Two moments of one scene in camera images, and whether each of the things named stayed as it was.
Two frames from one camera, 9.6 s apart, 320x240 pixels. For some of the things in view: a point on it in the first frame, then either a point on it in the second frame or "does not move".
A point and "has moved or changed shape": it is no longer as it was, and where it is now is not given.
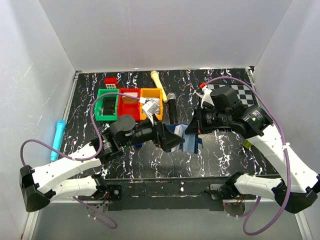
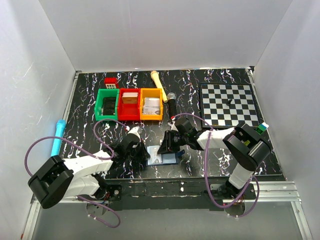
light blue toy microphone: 57,139 does not move
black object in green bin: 109,106 does not move
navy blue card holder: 191,141 has moved or changed shape
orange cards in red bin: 129,100 does not move
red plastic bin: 130,109 does not move
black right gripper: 198,119 → 169,142
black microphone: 172,109 does not move
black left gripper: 160,133 → 139,151
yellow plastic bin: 148,93 does not move
